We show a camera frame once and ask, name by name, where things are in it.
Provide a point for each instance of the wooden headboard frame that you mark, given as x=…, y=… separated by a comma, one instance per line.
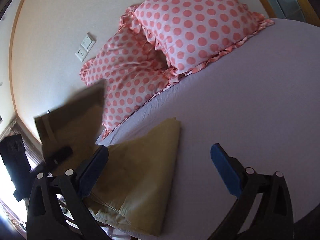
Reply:
x=298, y=10

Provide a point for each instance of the white wall light switch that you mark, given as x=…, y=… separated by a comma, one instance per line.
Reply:
x=88, y=42

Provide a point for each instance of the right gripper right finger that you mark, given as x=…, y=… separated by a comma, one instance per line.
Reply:
x=274, y=216

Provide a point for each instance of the large pink polka-dot pillow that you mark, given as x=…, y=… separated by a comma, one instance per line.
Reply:
x=133, y=71

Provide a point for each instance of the lavender bed sheet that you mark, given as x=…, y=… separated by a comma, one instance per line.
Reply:
x=261, y=104

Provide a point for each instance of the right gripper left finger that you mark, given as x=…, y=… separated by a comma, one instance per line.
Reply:
x=45, y=218

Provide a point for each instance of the khaki tan pants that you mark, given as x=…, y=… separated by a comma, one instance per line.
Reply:
x=133, y=189

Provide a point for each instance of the small pink polka-dot pillow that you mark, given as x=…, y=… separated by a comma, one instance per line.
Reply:
x=194, y=33

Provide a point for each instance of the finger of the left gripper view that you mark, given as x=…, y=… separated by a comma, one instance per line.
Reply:
x=59, y=156

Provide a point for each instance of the white wall power socket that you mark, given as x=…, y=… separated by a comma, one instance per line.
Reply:
x=81, y=53

